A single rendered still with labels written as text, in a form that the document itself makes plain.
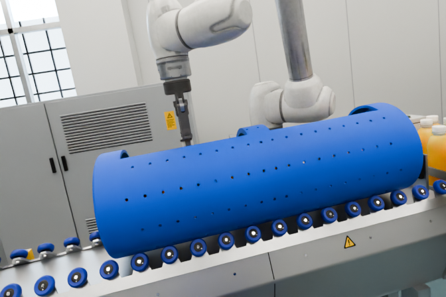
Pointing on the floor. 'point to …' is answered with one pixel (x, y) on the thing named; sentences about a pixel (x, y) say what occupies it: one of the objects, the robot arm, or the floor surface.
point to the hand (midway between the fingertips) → (188, 150)
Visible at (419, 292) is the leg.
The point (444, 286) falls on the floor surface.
